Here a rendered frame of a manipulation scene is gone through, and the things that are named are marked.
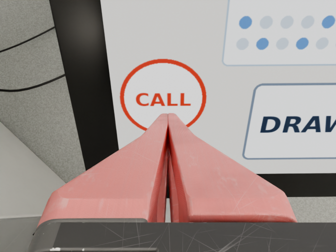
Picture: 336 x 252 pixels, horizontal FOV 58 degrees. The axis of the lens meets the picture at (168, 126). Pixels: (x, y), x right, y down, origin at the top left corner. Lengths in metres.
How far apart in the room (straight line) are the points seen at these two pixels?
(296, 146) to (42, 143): 1.16
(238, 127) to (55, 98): 1.18
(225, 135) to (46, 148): 1.13
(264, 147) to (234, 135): 0.02
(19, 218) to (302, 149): 0.49
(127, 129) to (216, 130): 0.05
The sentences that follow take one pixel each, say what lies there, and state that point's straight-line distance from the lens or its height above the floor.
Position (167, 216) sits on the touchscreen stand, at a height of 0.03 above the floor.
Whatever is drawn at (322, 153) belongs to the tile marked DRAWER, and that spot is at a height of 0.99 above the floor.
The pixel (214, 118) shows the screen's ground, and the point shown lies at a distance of 0.15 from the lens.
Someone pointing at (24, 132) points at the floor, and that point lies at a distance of 1.31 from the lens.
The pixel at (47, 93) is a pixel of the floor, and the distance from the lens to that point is 1.33.
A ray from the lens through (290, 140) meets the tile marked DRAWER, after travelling 0.17.
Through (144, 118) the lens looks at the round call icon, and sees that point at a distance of 0.15.
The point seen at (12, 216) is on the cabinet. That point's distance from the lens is 0.56.
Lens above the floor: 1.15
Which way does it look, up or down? 75 degrees down
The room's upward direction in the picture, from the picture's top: straight up
